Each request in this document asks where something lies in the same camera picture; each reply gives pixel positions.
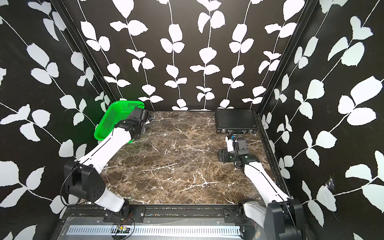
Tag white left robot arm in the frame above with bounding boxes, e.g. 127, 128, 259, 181
60, 105, 149, 216

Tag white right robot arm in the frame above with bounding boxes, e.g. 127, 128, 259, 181
218, 134, 307, 240

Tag green plastic basket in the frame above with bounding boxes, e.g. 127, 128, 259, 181
94, 101, 145, 141

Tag black hard carrying case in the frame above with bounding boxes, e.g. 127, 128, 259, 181
215, 109, 258, 134

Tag small circuit board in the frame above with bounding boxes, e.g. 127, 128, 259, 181
112, 226, 131, 235

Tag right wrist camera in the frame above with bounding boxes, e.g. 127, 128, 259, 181
226, 135, 235, 153

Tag black front mounting rail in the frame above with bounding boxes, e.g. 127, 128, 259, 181
62, 205, 252, 224

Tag white slotted cable duct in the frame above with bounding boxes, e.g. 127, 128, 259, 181
65, 225, 243, 237

